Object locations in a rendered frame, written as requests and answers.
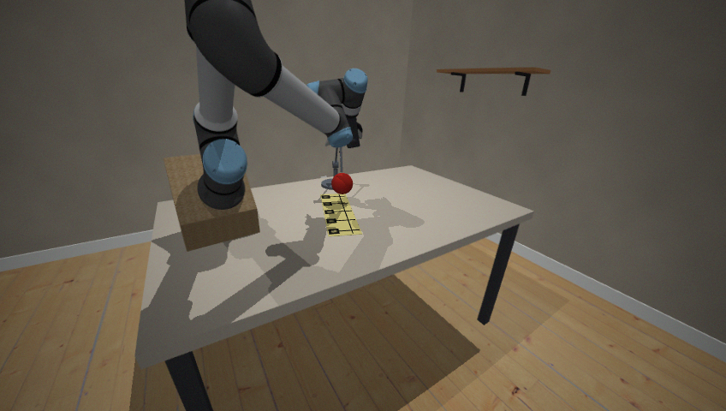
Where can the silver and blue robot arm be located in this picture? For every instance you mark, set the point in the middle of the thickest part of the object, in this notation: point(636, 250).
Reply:
point(227, 34)

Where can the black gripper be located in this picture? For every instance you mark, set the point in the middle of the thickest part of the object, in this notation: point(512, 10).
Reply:
point(327, 143)

